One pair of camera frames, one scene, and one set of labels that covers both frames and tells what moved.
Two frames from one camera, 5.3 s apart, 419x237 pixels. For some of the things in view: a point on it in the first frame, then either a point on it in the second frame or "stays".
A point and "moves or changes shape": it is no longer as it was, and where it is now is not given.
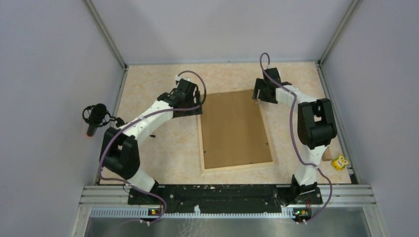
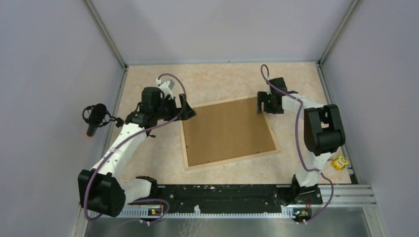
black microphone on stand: (98, 115) stays
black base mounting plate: (228, 199) stays
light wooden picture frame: (231, 133) moves or changes shape
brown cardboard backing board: (233, 131) moves or changes shape
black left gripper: (198, 111) to (176, 110)
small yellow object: (340, 162) stays
